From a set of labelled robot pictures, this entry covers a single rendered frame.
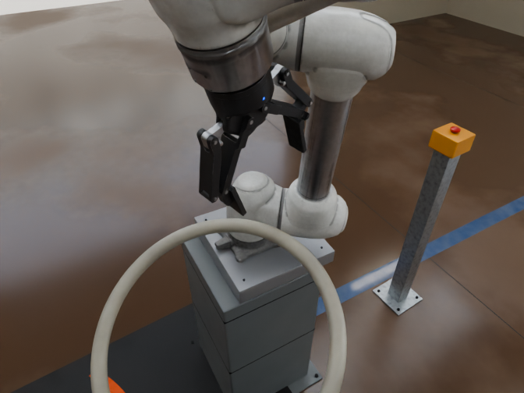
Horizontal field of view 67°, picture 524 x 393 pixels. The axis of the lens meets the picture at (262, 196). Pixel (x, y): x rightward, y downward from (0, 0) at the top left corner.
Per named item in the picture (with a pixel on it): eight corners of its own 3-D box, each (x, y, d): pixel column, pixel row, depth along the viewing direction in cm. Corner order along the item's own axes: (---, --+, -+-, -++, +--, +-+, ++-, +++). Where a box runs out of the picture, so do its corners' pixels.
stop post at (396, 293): (423, 299, 228) (492, 134, 159) (398, 316, 219) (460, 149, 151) (396, 276, 241) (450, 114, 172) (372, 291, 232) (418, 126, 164)
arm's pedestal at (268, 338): (187, 342, 207) (163, 232, 156) (270, 302, 226) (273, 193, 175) (228, 434, 174) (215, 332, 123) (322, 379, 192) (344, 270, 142)
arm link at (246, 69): (153, 32, 38) (176, 79, 43) (216, 65, 34) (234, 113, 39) (219, -20, 41) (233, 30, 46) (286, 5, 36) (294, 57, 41)
